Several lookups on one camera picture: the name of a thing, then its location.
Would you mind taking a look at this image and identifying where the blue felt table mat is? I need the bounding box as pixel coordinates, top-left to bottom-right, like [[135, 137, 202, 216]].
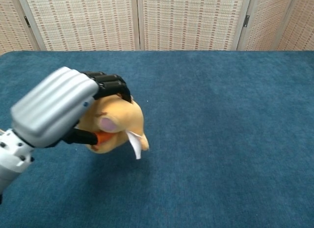
[[0, 50, 314, 228]]

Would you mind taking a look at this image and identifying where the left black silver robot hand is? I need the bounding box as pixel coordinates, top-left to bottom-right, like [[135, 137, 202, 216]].
[[11, 66, 132, 148]]

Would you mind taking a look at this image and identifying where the yellow plush duck toy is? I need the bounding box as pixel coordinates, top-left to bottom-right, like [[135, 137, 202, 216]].
[[77, 94, 151, 160]]

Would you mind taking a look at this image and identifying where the woven bamboo screen panel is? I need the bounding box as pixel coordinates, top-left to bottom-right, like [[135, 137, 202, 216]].
[[0, 0, 41, 56], [277, 0, 314, 52], [237, 0, 296, 52], [136, 0, 256, 52], [16, 0, 142, 52]]

